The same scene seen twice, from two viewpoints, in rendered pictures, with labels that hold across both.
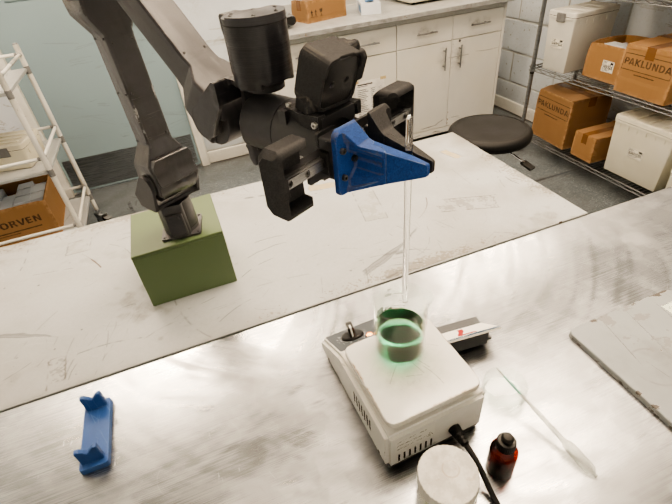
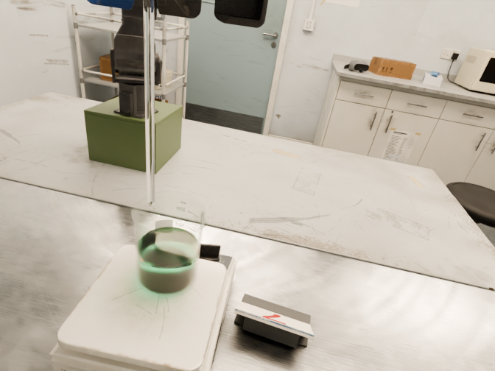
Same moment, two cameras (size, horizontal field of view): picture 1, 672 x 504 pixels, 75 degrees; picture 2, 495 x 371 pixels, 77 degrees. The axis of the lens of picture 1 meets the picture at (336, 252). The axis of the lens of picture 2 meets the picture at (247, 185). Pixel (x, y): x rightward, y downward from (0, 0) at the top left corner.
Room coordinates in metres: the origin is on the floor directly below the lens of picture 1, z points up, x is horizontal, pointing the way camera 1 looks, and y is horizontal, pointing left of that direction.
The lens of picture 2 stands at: (0.17, -0.21, 1.23)
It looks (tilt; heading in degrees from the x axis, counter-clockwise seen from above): 30 degrees down; 23
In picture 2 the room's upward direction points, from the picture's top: 10 degrees clockwise
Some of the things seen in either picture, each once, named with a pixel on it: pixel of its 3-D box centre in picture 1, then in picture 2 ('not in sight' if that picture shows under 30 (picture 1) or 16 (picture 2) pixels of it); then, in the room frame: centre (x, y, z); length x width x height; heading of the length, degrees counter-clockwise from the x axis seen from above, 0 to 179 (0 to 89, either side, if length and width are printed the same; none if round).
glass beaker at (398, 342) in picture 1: (402, 325); (171, 247); (0.35, -0.07, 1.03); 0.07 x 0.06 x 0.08; 91
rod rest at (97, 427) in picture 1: (93, 428); not in sight; (0.33, 0.33, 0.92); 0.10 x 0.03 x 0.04; 17
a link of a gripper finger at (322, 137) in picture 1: (357, 138); not in sight; (0.37, -0.03, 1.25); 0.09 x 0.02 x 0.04; 135
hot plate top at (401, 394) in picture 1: (409, 366); (154, 298); (0.32, -0.07, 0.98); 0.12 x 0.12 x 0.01; 20
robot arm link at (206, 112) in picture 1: (248, 75); not in sight; (0.46, 0.07, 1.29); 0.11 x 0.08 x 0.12; 46
